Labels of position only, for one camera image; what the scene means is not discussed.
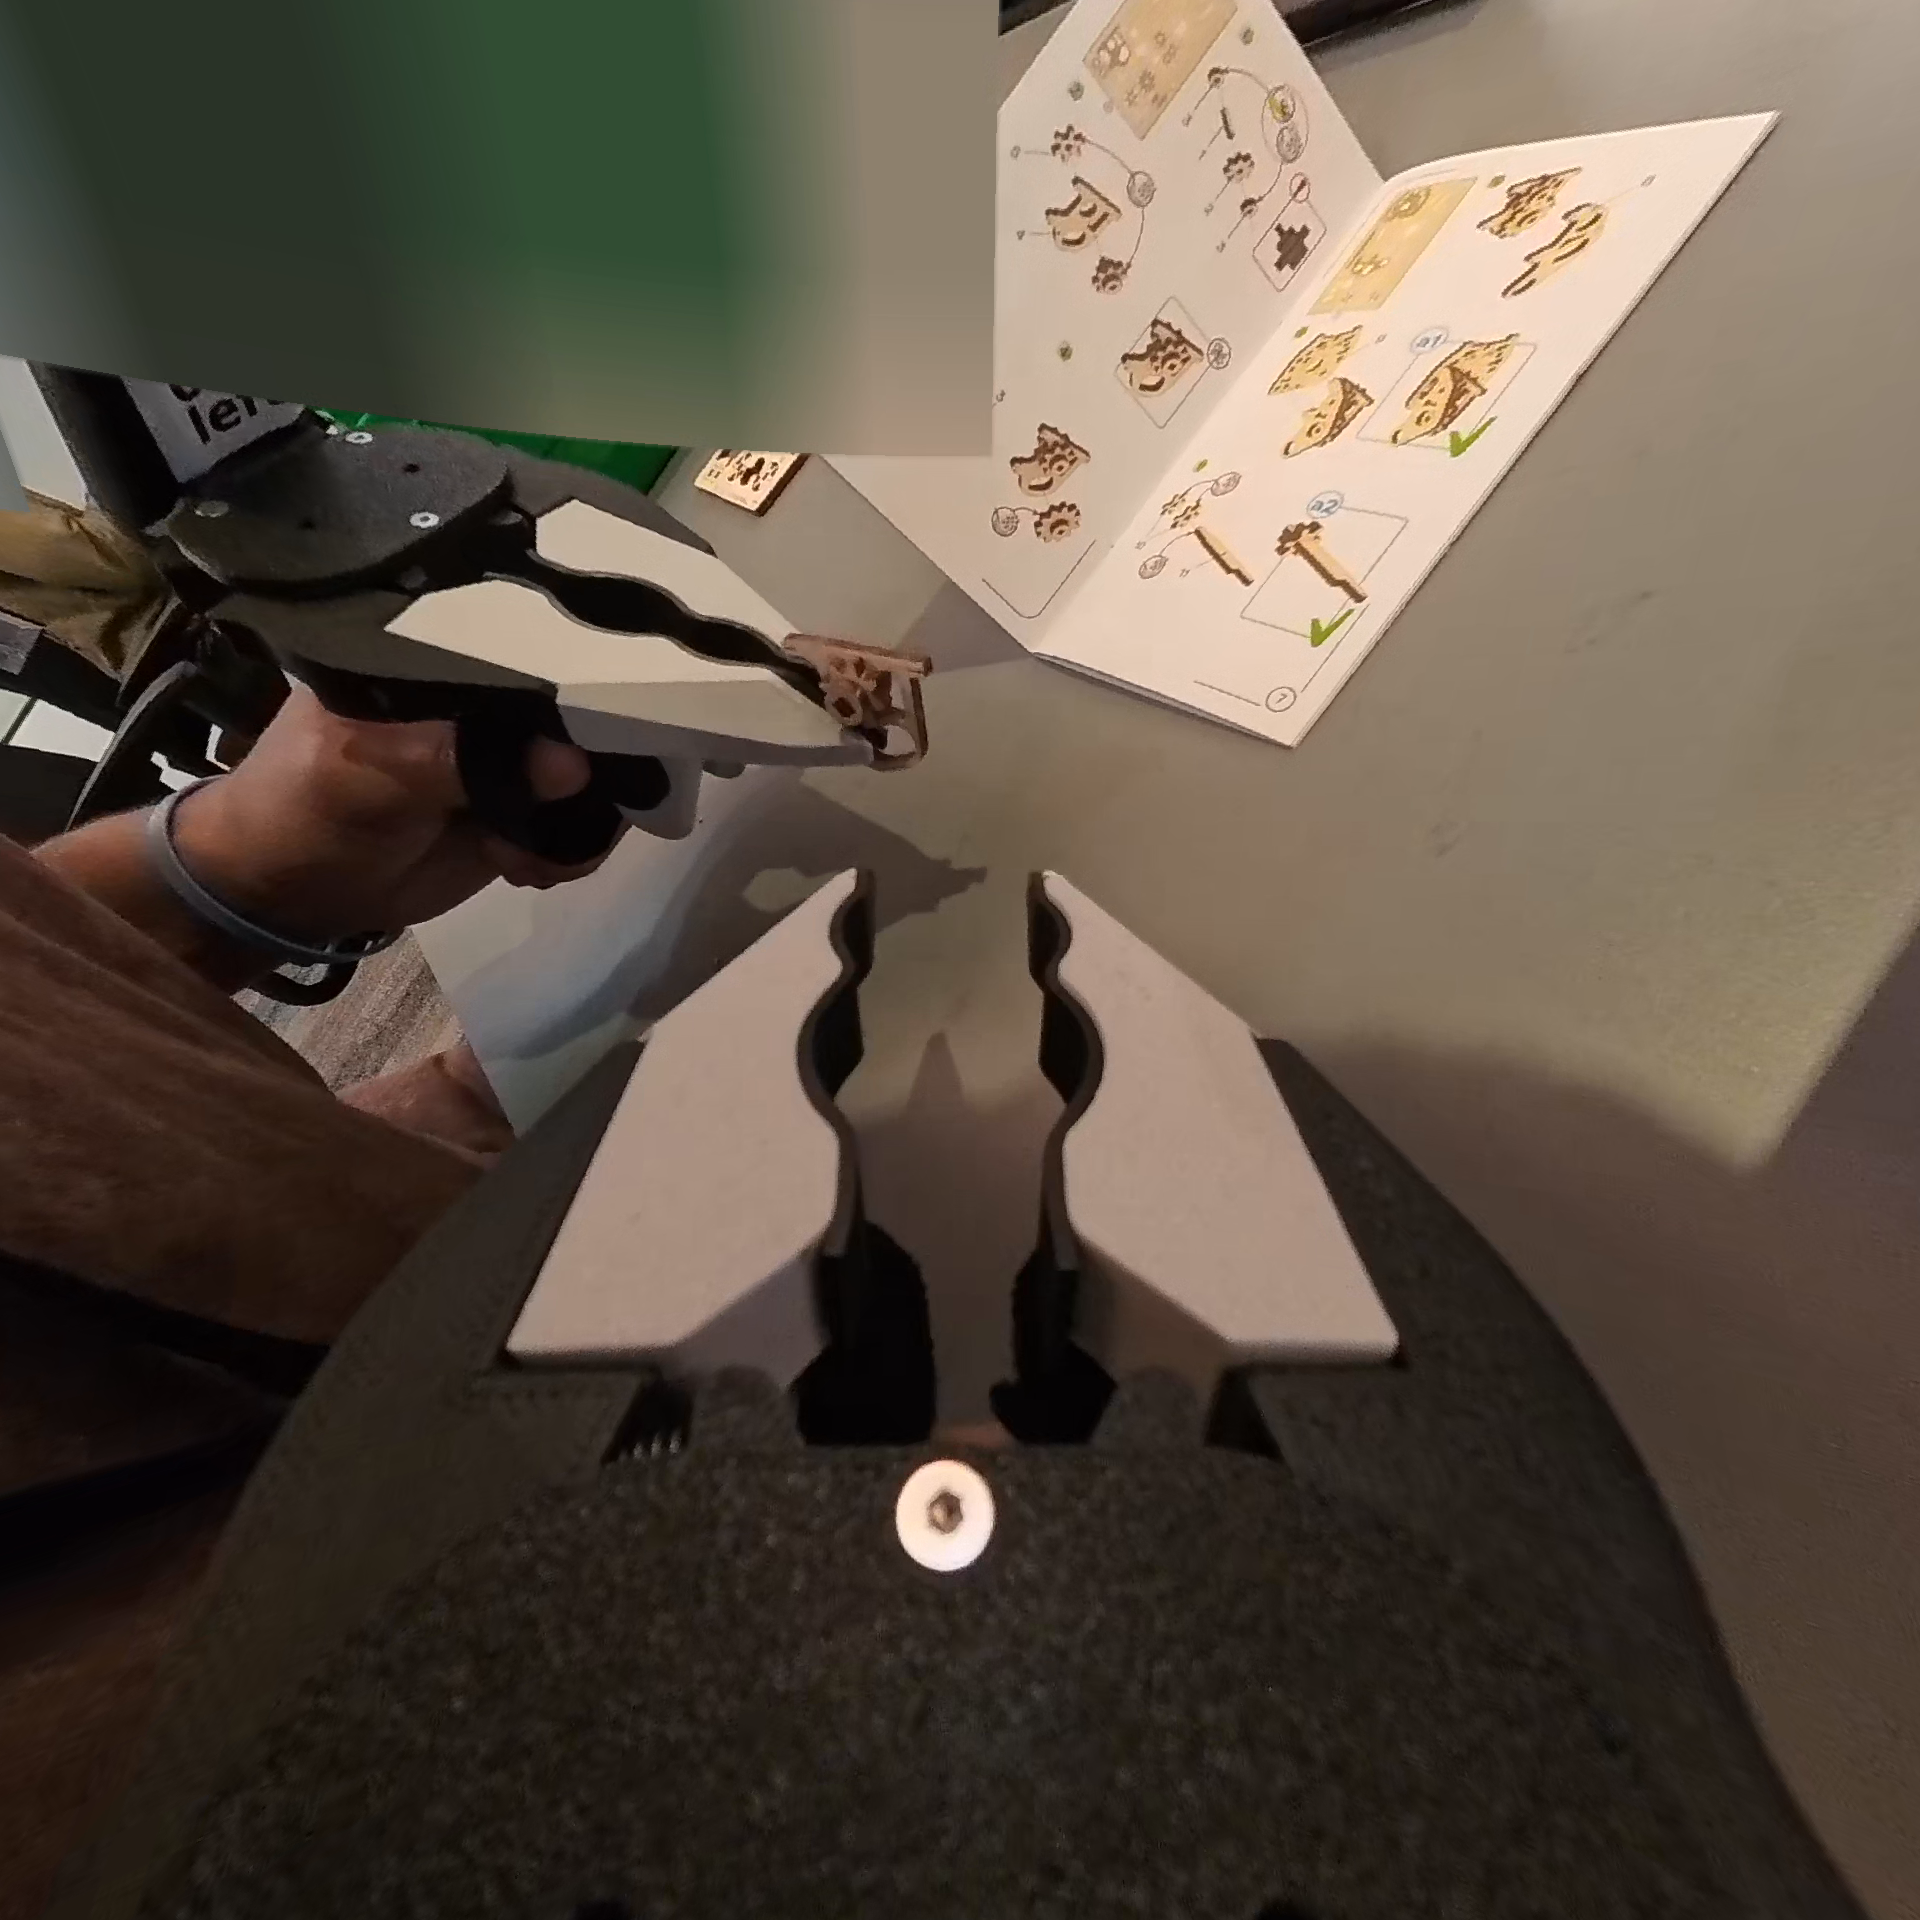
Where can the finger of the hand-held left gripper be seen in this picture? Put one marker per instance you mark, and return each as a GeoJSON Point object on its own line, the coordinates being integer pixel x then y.
{"type": "Point", "coordinates": [675, 572]}
{"type": "Point", "coordinates": [662, 705]}

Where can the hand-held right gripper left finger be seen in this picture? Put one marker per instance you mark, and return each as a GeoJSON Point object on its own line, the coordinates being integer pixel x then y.
{"type": "Point", "coordinates": [705, 1185]}

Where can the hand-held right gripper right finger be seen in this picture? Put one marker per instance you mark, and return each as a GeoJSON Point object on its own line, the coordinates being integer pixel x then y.
{"type": "Point", "coordinates": [1201, 1201]}

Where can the small wooden puzzle assembly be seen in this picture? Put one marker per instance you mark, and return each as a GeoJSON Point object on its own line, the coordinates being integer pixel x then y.
{"type": "Point", "coordinates": [855, 682]}

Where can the person's left forearm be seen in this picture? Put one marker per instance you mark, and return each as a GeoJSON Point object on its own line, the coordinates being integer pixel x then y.
{"type": "Point", "coordinates": [119, 884]}

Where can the grey desk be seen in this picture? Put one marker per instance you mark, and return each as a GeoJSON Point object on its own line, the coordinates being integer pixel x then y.
{"type": "Point", "coordinates": [1501, 900]}

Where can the person's left hand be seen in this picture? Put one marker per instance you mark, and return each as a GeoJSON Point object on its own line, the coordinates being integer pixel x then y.
{"type": "Point", "coordinates": [331, 809]}

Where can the wooden puzzle parts sheet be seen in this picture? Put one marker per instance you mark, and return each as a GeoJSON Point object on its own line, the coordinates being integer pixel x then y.
{"type": "Point", "coordinates": [750, 482]}

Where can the person's leg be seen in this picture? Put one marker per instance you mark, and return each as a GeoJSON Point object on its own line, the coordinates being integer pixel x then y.
{"type": "Point", "coordinates": [435, 1101]}

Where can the grey wristband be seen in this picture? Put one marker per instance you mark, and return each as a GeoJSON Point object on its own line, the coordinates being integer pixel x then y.
{"type": "Point", "coordinates": [212, 900]}

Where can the person's brown garment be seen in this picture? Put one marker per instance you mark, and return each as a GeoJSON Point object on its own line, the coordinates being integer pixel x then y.
{"type": "Point", "coordinates": [181, 1170]}

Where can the white instruction booklet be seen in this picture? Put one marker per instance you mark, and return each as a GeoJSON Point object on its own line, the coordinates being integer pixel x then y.
{"type": "Point", "coordinates": [1501, 376]}

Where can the black flat device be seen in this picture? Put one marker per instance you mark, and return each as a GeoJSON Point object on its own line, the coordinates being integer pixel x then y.
{"type": "Point", "coordinates": [1350, 13]}

